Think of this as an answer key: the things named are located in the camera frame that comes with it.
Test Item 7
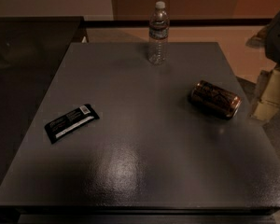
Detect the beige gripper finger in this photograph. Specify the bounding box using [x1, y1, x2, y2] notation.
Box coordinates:
[250, 64, 280, 121]

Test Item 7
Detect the orange soda can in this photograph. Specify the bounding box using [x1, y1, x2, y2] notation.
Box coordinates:
[189, 80, 242, 119]

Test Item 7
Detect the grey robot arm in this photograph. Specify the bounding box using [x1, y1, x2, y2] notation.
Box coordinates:
[246, 11, 280, 121]

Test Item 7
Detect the clear plastic water bottle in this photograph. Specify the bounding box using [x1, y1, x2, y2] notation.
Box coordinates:
[148, 1, 170, 65]

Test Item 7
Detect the black snack bar wrapper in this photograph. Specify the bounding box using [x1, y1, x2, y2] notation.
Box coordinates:
[45, 104, 100, 144]

